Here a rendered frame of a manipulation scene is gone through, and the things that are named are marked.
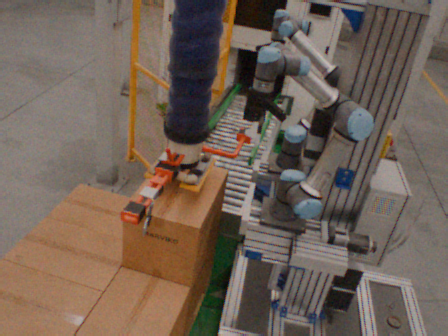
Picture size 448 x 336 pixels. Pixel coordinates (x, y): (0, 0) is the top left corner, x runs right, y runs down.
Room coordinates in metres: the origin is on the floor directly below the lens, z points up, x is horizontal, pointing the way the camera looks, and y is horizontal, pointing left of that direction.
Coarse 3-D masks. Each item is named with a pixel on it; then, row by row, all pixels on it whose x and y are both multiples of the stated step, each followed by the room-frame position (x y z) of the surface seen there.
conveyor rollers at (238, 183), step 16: (240, 96) 4.48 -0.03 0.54; (224, 112) 3.96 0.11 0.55; (240, 112) 4.02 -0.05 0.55; (224, 128) 3.59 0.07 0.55; (272, 128) 3.78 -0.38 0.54; (224, 144) 3.30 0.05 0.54; (224, 160) 3.02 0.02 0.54; (240, 160) 3.09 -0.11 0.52; (240, 176) 2.81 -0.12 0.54; (240, 192) 2.63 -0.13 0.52; (240, 208) 2.38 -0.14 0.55
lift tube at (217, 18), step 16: (176, 0) 1.86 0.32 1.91; (192, 0) 1.82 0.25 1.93; (208, 0) 1.83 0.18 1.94; (224, 0) 1.89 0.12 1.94; (176, 16) 1.87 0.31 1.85; (208, 16) 1.84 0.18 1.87; (176, 32) 1.85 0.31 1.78; (192, 32) 1.82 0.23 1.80; (208, 32) 1.85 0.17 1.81; (176, 48) 1.85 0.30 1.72; (192, 48) 1.83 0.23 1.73; (208, 48) 1.85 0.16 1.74; (176, 64) 1.85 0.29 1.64; (192, 64) 1.83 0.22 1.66; (208, 64) 1.86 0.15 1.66
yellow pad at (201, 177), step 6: (204, 162) 1.98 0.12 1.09; (210, 162) 2.02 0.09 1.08; (210, 168) 1.97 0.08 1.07; (186, 174) 1.87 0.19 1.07; (198, 174) 1.87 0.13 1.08; (204, 174) 1.89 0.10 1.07; (198, 180) 1.82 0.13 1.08; (204, 180) 1.85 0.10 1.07; (180, 186) 1.77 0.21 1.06; (186, 186) 1.76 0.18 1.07; (192, 186) 1.77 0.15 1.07; (198, 186) 1.78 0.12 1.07
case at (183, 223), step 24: (216, 168) 2.19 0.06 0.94; (168, 192) 1.87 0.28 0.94; (192, 192) 1.90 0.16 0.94; (216, 192) 1.94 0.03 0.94; (144, 216) 1.66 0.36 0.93; (168, 216) 1.66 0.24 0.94; (192, 216) 1.70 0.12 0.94; (216, 216) 2.03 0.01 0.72; (144, 240) 1.66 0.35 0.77; (168, 240) 1.64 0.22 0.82; (192, 240) 1.62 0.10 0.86; (144, 264) 1.65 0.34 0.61; (168, 264) 1.63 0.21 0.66; (192, 264) 1.61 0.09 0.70
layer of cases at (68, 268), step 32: (96, 192) 2.30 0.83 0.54; (64, 224) 1.93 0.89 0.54; (96, 224) 1.98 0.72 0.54; (32, 256) 1.63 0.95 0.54; (64, 256) 1.67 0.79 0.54; (96, 256) 1.72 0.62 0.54; (0, 288) 1.39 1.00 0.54; (32, 288) 1.42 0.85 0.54; (64, 288) 1.46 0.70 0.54; (96, 288) 1.49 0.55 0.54; (128, 288) 1.53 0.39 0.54; (160, 288) 1.57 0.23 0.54; (192, 288) 1.66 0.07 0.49; (0, 320) 1.21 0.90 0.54; (32, 320) 1.24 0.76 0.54; (64, 320) 1.27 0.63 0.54; (96, 320) 1.30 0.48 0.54; (128, 320) 1.33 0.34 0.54; (160, 320) 1.37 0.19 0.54
